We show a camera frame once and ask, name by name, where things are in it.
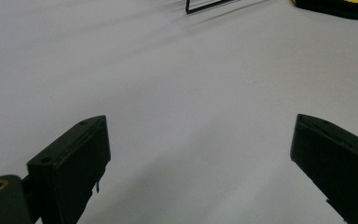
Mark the black and yellow object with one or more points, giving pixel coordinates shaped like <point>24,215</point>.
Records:
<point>335,6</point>

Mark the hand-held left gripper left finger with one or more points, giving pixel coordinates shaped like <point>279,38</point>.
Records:
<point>70,161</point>

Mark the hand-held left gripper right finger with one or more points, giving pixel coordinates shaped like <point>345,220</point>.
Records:
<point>338,161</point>

